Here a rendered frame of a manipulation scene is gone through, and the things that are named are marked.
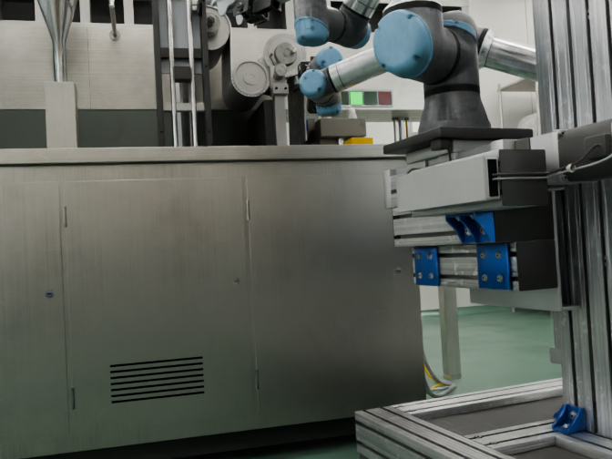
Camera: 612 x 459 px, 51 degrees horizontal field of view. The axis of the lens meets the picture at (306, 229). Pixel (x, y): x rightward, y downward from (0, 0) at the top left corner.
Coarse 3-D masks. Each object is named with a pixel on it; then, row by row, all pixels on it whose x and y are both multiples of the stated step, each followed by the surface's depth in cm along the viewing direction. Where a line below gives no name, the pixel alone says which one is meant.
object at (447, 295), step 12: (444, 288) 280; (444, 300) 280; (444, 312) 280; (456, 312) 281; (444, 324) 281; (456, 324) 281; (444, 336) 281; (456, 336) 281; (444, 348) 282; (456, 348) 280; (444, 360) 282; (456, 360) 280; (444, 372) 283; (456, 372) 280
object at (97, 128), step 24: (0, 120) 224; (24, 120) 225; (96, 120) 232; (120, 120) 234; (144, 120) 236; (168, 120) 238; (216, 120) 242; (240, 120) 245; (0, 144) 223; (24, 144) 225; (96, 144) 231; (120, 144) 233; (144, 144) 235; (168, 144) 238; (192, 144) 240; (216, 144) 242; (240, 144) 244
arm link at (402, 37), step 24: (408, 0) 121; (432, 0) 122; (384, 24) 122; (408, 24) 119; (432, 24) 121; (384, 48) 123; (408, 48) 120; (432, 48) 120; (456, 48) 127; (408, 72) 122; (432, 72) 125
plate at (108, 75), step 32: (0, 32) 224; (32, 32) 227; (96, 32) 232; (128, 32) 235; (256, 32) 247; (0, 64) 224; (32, 64) 227; (96, 64) 232; (128, 64) 235; (0, 96) 224; (32, 96) 226; (96, 96) 232; (128, 96) 234; (416, 96) 263
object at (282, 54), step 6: (276, 48) 213; (282, 48) 213; (288, 48) 214; (276, 54) 213; (282, 54) 214; (288, 54) 214; (294, 54) 214; (276, 60) 214; (282, 60) 213; (288, 60) 213; (294, 60) 214
